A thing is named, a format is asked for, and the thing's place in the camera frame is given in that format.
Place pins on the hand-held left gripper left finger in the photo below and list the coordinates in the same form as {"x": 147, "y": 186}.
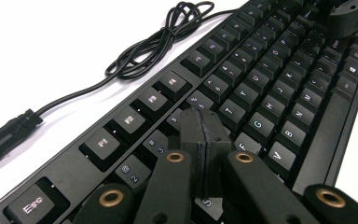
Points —
{"x": 192, "y": 130}

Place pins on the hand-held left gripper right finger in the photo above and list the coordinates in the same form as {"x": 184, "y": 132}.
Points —
{"x": 216, "y": 146}

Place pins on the black keyboard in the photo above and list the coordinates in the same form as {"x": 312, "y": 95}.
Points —
{"x": 323, "y": 137}

